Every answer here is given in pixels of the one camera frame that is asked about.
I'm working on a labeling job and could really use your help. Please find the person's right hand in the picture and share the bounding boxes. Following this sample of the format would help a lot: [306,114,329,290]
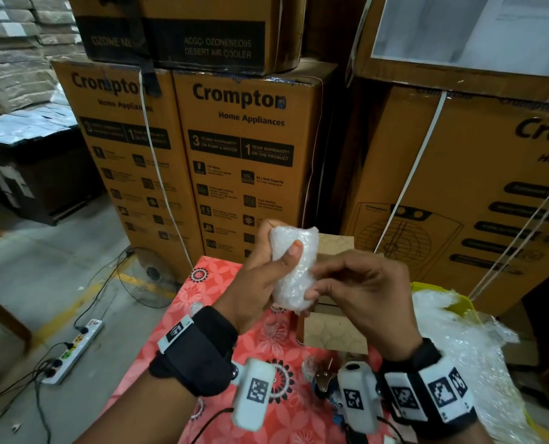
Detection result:
[302,249,424,363]

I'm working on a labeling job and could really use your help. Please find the person's left hand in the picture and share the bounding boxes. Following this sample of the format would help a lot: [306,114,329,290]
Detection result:
[212,219,305,334]

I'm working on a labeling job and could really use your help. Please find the small cardboard box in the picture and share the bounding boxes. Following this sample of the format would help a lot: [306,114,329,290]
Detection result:
[297,234,370,357]

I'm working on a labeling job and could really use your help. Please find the bubble wrap sheet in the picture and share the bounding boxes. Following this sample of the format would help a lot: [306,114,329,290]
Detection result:
[268,224,320,313]

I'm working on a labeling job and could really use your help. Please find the tape dispenser with tape roll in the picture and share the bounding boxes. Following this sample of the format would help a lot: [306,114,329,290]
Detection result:
[310,356,350,444]

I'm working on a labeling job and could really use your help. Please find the bubble wrap bundle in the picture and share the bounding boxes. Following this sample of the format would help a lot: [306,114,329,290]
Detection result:
[411,289,544,444]

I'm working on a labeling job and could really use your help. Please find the person's left forearm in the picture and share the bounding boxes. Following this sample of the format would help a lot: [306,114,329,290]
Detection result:
[75,374,208,444]

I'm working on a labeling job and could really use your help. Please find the stack of Crompton cartons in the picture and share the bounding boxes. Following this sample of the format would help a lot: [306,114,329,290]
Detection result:
[51,0,549,315]

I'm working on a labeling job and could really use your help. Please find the black wristband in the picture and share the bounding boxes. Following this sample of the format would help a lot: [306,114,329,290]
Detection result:
[149,305,241,398]
[376,337,479,441]

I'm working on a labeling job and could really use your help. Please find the orange floral tablecloth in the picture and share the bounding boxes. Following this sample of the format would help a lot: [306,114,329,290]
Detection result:
[103,254,416,444]

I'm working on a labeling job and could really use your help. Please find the white power strip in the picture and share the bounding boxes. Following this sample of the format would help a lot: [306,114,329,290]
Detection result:
[39,317,106,387]

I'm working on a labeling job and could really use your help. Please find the brown plastic chair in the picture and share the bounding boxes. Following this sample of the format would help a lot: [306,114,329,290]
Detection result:
[0,288,34,353]

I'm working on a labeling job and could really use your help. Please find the pile of white papers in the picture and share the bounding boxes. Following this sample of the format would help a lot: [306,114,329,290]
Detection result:
[0,101,78,146]

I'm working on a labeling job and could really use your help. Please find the wire-guard floor fan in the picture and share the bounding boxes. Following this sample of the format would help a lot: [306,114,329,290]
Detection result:
[117,247,185,309]

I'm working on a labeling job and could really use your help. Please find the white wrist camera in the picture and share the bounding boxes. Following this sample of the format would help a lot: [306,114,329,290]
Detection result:
[232,358,278,433]
[336,360,383,437]

